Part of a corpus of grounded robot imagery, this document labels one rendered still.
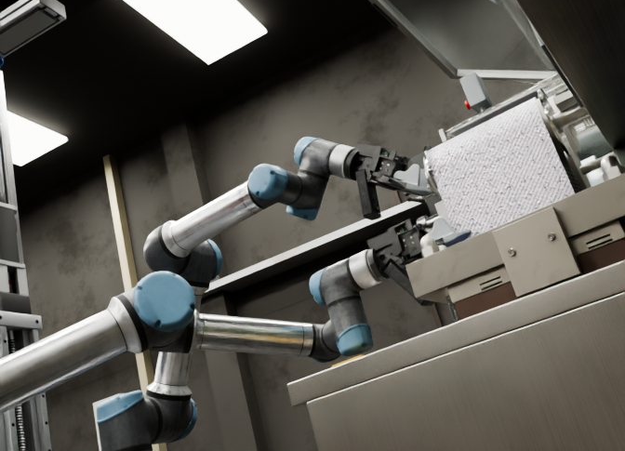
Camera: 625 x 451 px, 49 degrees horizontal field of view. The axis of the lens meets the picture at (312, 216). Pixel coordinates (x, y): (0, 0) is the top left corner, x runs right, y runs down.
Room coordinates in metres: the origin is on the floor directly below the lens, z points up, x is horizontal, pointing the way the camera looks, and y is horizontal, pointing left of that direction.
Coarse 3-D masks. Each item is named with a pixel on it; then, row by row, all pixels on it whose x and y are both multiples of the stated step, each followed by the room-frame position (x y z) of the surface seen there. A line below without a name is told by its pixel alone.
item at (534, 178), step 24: (552, 144) 1.19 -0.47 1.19; (504, 168) 1.23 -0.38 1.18; (528, 168) 1.21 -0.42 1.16; (552, 168) 1.20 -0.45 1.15; (456, 192) 1.28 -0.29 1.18; (480, 192) 1.26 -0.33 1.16; (504, 192) 1.24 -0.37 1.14; (528, 192) 1.22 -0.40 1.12; (552, 192) 1.20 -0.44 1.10; (456, 216) 1.29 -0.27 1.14; (480, 216) 1.27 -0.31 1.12; (504, 216) 1.25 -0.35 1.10
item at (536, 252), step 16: (512, 224) 1.03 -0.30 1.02; (528, 224) 1.02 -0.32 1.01; (544, 224) 1.01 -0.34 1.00; (560, 224) 1.00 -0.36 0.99; (496, 240) 1.05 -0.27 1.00; (512, 240) 1.04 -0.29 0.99; (528, 240) 1.03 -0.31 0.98; (544, 240) 1.02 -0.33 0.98; (560, 240) 1.01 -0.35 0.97; (512, 256) 1.04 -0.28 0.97; (528, 256) 1.03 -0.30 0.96; (544, 256) 1.02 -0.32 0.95; (560, 256) 1.01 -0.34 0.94; (512, 272) 1.04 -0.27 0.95; (528, 272) 1.03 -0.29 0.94; (544, 272) 1.02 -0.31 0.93; (560, 272) 1.01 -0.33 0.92; (576, 272) 1.00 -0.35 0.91; (528, 288) 1.04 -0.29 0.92; (544, 288) 1.04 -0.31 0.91
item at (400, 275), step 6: (390, 264) 1.35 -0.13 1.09; (396, 264) 1.36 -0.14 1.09; (390, 270) 1.35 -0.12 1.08; (396, 270) 1.34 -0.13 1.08; (402, 270) 1.35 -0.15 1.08; (390, 276) 1.35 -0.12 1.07; (396, 276) 1.35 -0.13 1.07; (402, 276) 1.34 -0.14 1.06; (396, 282) 1.35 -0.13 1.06; (402, 282) 1.34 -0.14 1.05; (408, 282) 1.34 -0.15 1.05; (408, 288) 1.34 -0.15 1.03; (414, 294) 1.34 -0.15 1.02; (420, 300) 1.33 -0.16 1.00; (426, 300) 1.33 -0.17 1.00
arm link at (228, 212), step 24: (264, 168) 1.34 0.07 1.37; (240, 192) 1.40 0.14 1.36; (264, 192) 1.35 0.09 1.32; (288, 192) 1.39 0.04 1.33; (192, 216) 1.48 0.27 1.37; (216, 216) 1.44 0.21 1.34; (240, 216) 1.44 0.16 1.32; (168, 240) 1.51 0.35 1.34; (192, 240) 1.50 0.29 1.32; (168, 264) 1.57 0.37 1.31
